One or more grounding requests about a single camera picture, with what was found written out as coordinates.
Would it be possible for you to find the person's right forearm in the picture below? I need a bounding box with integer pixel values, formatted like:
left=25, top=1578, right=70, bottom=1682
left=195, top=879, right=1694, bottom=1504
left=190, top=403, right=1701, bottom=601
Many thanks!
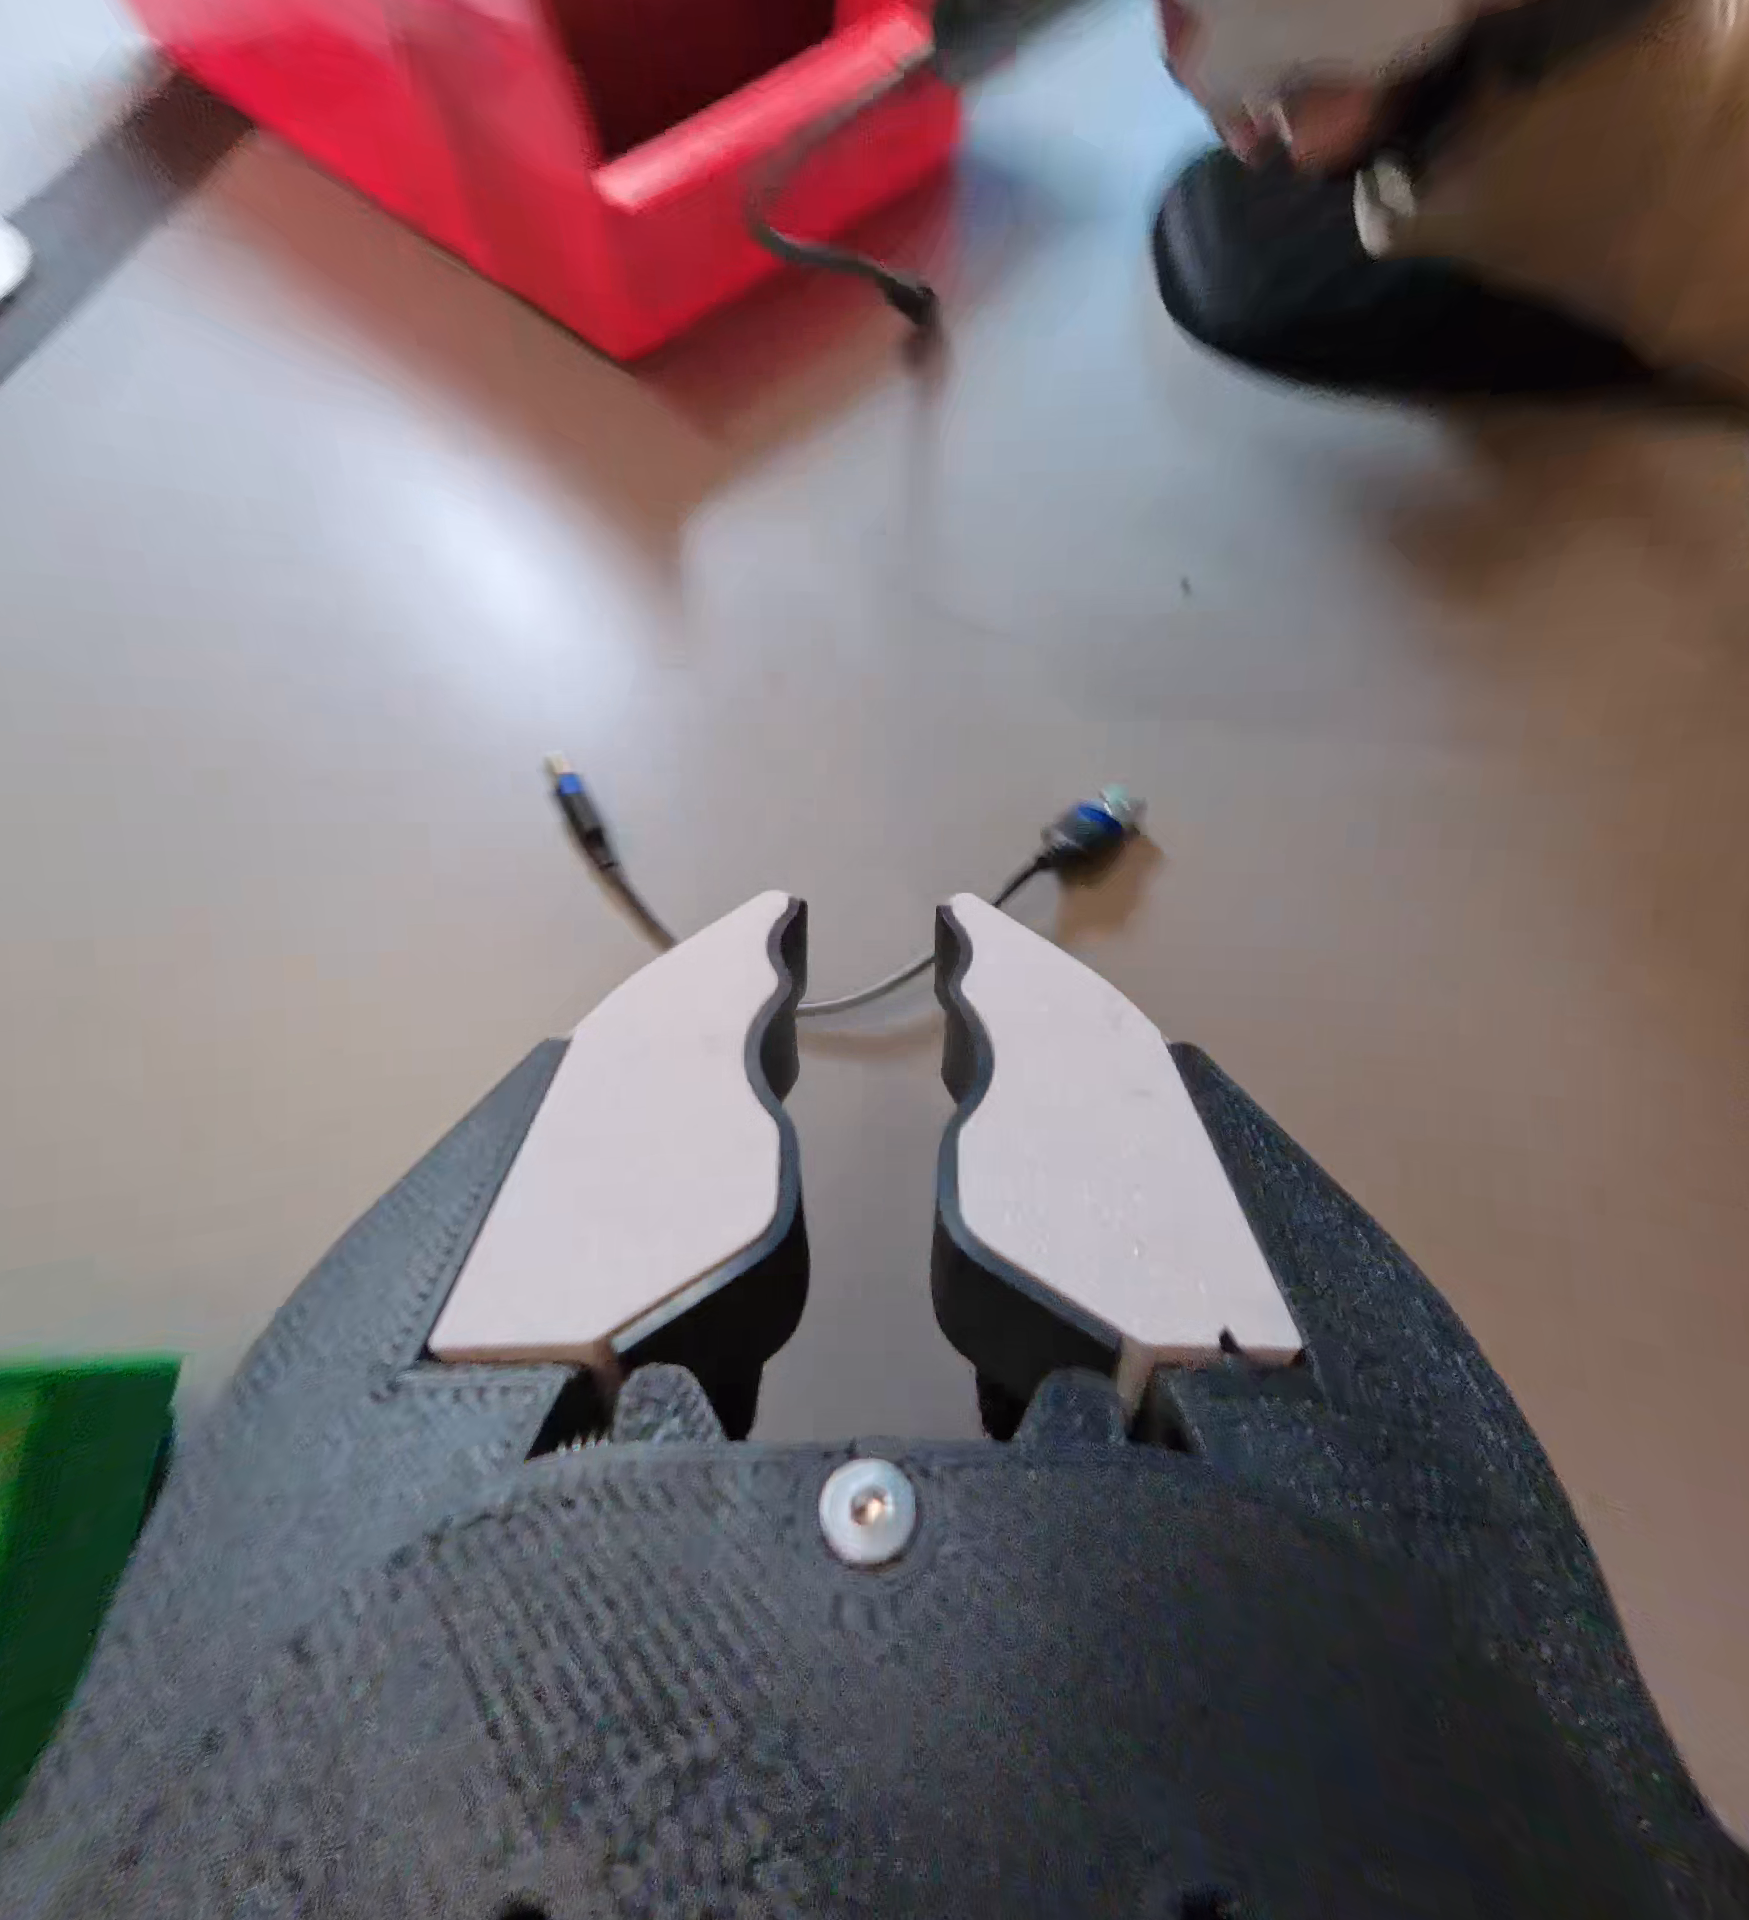
left=1396, top=0, right=1749, bottom=430

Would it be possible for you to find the small red plastic bin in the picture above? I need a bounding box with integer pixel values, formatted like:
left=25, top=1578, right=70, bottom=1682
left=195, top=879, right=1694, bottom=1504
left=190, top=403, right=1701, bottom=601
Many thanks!
left=122, top=0, right=962, bottom=367

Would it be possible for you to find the black wrist rest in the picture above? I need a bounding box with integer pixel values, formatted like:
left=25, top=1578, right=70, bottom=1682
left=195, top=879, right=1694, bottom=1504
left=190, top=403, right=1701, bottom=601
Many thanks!
left=1154, top=147, right=1720, bottom=411

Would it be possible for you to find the green plastic bin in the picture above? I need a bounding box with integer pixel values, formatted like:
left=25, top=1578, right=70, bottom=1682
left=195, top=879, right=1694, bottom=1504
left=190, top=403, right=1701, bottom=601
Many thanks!
left=0, top=1355, right=183, bottom=1824

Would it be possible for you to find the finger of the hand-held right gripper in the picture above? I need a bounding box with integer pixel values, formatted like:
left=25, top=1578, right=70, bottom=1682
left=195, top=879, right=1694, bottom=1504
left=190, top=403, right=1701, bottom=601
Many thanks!
left=1157, top=0, right=1478, bottom=153

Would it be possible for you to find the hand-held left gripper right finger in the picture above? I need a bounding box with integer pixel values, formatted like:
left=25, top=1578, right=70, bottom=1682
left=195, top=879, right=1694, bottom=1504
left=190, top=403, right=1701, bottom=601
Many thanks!
left=935, top=895, right=1306, bottom=1377

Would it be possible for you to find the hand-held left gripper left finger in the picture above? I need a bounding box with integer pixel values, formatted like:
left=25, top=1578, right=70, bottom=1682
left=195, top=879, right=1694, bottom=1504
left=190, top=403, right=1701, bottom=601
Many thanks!
left=427, top=890, right=811, bottom=1367

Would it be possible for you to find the person's right hand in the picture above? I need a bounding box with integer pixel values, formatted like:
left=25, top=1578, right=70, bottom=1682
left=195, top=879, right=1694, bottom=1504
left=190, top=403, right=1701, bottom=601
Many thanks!
left=1215, top=79, right=1403, bottom=178

